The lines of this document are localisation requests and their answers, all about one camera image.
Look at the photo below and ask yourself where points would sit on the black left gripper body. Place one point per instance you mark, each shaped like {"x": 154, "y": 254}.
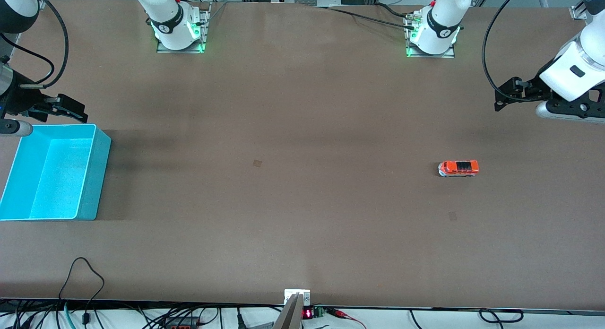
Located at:
{"x": 531, "y": 89}

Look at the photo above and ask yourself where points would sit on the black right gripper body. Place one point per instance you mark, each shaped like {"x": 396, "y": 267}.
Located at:
{"x": 20, "y": 101}

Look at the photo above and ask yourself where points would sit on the orange toy bus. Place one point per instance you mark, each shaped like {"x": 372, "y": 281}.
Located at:
{"x": 458, "y": 168}

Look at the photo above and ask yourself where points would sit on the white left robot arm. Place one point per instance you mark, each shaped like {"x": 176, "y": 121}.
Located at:
{"x": 442, "y": 21}

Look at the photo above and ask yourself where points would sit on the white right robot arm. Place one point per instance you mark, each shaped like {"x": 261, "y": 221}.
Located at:
{"x": 170, "y": 17}

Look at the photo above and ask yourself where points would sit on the blue plastic box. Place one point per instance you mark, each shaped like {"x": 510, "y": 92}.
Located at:
{"x": 90, "y": 177}

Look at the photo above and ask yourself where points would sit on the black power strip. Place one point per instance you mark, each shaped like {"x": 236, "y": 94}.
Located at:
{"x": 182, "y": 325}

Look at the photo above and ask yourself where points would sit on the green terminal block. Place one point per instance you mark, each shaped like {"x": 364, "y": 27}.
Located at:
{"x": 319, "y": 312}

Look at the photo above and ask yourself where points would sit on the red digit display module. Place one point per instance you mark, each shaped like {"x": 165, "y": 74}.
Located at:
{"x": 307, "y": 314}

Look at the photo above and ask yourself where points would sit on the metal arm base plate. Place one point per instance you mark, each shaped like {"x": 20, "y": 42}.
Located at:
{"x": 206, "y": 17}
{"x": 430, "y": 56}

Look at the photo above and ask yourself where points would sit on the aluminium corner bracket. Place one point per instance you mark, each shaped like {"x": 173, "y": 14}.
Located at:
{"x": 577, "y": 10}

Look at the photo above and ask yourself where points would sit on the white camera mounting plate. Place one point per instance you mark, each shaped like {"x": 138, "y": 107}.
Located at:
{"x": 287, "y": 293}

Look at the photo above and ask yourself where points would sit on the grey camera mount bar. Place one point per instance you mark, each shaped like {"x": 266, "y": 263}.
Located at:
{"x": 289, "y": 317}

